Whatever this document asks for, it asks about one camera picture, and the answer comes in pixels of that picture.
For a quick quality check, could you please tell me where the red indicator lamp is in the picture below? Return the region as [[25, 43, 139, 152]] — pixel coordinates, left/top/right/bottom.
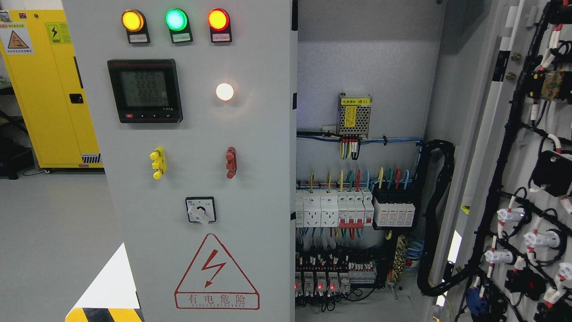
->
[[207, 8, 230, 31]]

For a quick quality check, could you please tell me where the red electric danger sticker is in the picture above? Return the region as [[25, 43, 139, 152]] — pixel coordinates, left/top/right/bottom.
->
[[174, 233, 260, 310]]

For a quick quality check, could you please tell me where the yellow indicator lamp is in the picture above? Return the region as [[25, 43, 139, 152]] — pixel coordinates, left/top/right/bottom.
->
[[121, 9, 145, 33]]

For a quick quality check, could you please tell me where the brass ground bar right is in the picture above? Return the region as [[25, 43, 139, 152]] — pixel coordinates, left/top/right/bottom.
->
[[389, 234, 407, 284]]

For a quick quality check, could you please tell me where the black digital power meter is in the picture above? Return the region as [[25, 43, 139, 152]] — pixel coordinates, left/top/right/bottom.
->
[[107, 59, 183, 123]]

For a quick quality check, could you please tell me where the lower relay terminal row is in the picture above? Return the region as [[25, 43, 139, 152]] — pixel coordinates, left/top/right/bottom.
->
[[294, 246, 380, 299]]

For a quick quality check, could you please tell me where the green indicator lamp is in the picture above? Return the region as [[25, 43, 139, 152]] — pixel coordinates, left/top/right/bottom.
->
[[165, 8, 188, 31]]

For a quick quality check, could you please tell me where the yellow test terminal block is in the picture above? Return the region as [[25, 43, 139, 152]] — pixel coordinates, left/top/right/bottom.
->
[[150, 146, 166, 180]]

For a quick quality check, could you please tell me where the white glowing indicator lamp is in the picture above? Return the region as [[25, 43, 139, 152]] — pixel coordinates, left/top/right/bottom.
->
[[216, 82, 235, 102]]

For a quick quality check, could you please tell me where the metal mesh power supply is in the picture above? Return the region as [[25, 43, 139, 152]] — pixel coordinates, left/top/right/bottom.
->
[[336, 92, 372, 137]]

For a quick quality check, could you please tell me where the grey cabinet door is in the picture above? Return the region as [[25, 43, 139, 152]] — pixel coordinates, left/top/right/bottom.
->
[[417, 0, 571, 322], [63, 0, 298, 322]]

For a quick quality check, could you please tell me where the black surge protector block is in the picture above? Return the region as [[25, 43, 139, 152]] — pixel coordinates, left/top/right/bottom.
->
[[373, 186, 419, 230]]

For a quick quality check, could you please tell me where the white breaker and socket row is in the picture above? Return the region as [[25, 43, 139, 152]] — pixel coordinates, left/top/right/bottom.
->
[[295, 188, 374, 229]]

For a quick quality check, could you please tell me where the red test terminal block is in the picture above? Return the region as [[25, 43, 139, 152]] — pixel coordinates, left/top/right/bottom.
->
[[225, 146, 237, 179]]

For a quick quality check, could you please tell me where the yellow safety storage cabinet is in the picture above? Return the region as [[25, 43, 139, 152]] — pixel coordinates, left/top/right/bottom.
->
[[1, 10, 103, 169]]

